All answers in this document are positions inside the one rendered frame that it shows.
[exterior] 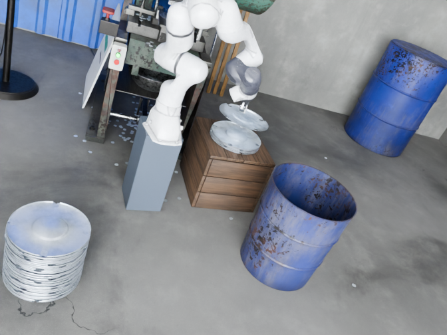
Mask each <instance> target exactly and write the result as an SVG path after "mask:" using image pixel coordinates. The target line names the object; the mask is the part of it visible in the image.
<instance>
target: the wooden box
mask: <svg viewBox="0 0 447 335"><path fill-rule="evenodd" d="M218 121H220V120H213V119H209V118H202V117H198V116H196V118H195V120H194V123H193V126H192V129H191V132H190V135H189V138H188V141H187V144H186V147H185V151H184V153H183V156H182V159H181V162H180V168H181V171H182V175H183V178H184V183H185V185H186V189H187V192H188V197H189V200H190V204H191V206H192V207H194V206H195V207H199V208H207V209H221V210H228V211H242V212H253V211H254V209H255V207H256V205H257V202H258V201H259V198H260V197H261V194H262V193H263V190H264V188H265V186H266V183H267V182H268V180H269V178H270V176H271V173H272V171H273V169H274V167H275V163H274V161H273V160H272V158H271V156H270V155H269V152H268V151H267V149H266V147H265V146H264V144H263V142H262V140H261V138H260V137H259V135H258V133H257V131H255V130H252V131H253V132H255V133H256V134H257V135H258V137H259V139H260V140H261V145H260V147H259V149H258V151H257V152H256V153H254V154H249V155H245V154H242V153H241V152H240V153H241V154H237V153H234V152H231V151H229V150H227V149H225V148H223V147H221V146H220V145H218V144H217V143H216V142H215V141H214V140H213V139H212V137H211V136H210V129H211V127H212V125H213V124H214V123H215V122H218Z"/></svg>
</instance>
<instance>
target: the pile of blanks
mask: <svg viewBox="0 0 447 335"><path fill-rule="evenodd" d="M89 240H90V238H89ZM89 240H88V241H87V243H86V244H85V245H84V246H83V247H82V248H81V249H79V250H77V251H76V252H74V253H71V254H69V255H65V256H62V257H45V256H44V255H43V256H42V257H38V256H34V255H31V254H28V253H26V252H24V251H22V250H20V249H19V248H17V247H16V246H15V245H14V244H13V243H12V242H11V240H10V239H9V237H8V235H7V226H6V230H5V246H4V255H3V270H2V277H3V282H4V284H5V286H6V287H7V289H8V290H9V291H10V292H11V293H12V294H14V295H15V296H17V297H18V298H21V299H23V300H26V301H30V302H34V301H37V302H51V301H54V300H58V299H60V298H62V297H64V296H66V295H68V294H69V293H71V292H72V291H73V290H74V289H75V288H76V286H77V285H78V283H79V281H80V277H81V274H82V269H83V265H84V259H85V256H86V252H87V248H88V243H89Z"/></svg>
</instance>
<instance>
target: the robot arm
mask: <svg viewBox="0 0 447 335"><path fill-rule="evenodd" d="M194 27H195V28H198V29H209V28H211V27H215V28H216V31H217V33H218V36H219V37H220V39H221V40H222V41H224V42H226V43H231V44H234V43H239V42H241V41H244V42H245V45H246V47H245V48H244V50H243V51H241V52H240V53H239V54H238V55H237V56H236V57H234V58H233V59H231V60H230V61H229V62H227V64H226V66H225V72H226V74H227V76H228V78H229V79H230V80H231V81H232V82H233V83H235V84H236V86H234V87H233V88H230V90H229V93H230V96H231V98H232V99H233V101H234V102H237V101H240V100H241V105H240V106H239V111H240V112H242V113H245V111H246V108H247V105H249V102H251V101H252V100H253V99H254V98H255V97H256V95H257V93H258V91H259V87H260V84H261V73H260V71H259V69H258V68H257V67H258V66H259V65H261V64H262V62H263V54H262V52H261V51H260V49H259V47H258V44H257V41H256V40H255V37H254V34H253V31H252V30H251V27H250V26H249V24H247V23H246V22H245V21H244V22H243V21H242V18H241V14H240V12H239V8H238V6H237V3H236V2H235V1H234V0H183V1H182V2H177V3H174V4H173V5H171V6H170V8H169V9H168V14H167V18H166V42H165V43H161V44H159V45H158V46H157V47H156V49H155V52H154V60H155V62H156V63H158V64H159V65H160V66H161V67H162V68H164V69H166V70H168V71H170V72H172V73H174V74H175V75H176V78H175V79H173V80H166V81H164V82H163V83H162V85H161V88H160V93H159V96H158V97H157V99H156V103H155V106H154V107H153V108H152V109H151V110H150V113H149V115H148V118H147V121H146V122H143V123H142V125H143V126H144V128H145V129H146V131H147V133H148V135H149V136H150V138H151V139H152V141H153V142H156V143H158V144H162V145H168V146H181V145H182V137H181V130H183V126H181V125H180V122H182V120H181V119H180V115H181V114H180V111H181V107H182V101H183V99H184V96H185V93H186V91H187V89H189V87H191V86H192V85H194V84H197V83H200V82H202V81H203V80H205V78H206V76H207V75H208V66H207V64H206V63H205V62H204V61H203V60H202V59H200V58H199V57H197V56H195V55H193V54H191V53H189V52H187V51H188V50H190V49H191V47H192V46H193V44H194Z"/></svg>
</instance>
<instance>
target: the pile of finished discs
mask: <svg viewBox="0 0 447 335"><path fill-rule="evenodd" d="M210 136H211V137H212V139H213V140H214V141H215V142H216V143H217V144H218V145H220V146H221V147H223V148H225V149H227V150H229V151H231V152H234V153H237V154H241V153H242V154H245V155H249V154H254V153H256V152H257V151H258V149H259V147H260V145H261V140H260V139H259V137H258V135H257V134H256V133H255V132H253V131H252V130H250V129H247V128H244V127H242V126H240V125H238V124H236V123H234V122H230V121H218V122H215V123H214V124H213V125H212V127H211V129H210ZM240 152H241V153H240Z"/></svg>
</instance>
